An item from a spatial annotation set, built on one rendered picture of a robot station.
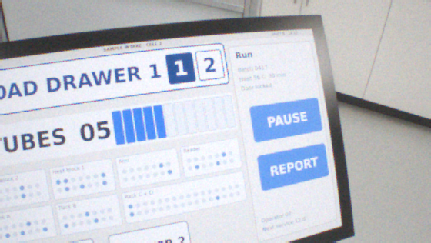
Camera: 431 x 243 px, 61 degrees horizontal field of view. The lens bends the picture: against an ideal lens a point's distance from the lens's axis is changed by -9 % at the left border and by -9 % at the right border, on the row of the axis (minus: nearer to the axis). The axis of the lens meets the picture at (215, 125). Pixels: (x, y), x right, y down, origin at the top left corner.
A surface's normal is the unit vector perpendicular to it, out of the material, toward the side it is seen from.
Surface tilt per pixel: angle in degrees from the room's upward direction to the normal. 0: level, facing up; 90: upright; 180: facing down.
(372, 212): 0
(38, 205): 50
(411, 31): 90
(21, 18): 90
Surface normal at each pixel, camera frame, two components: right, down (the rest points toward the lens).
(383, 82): -0.37, 0.54
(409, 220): 0.07, -0.79
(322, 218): 0.29, -0.06
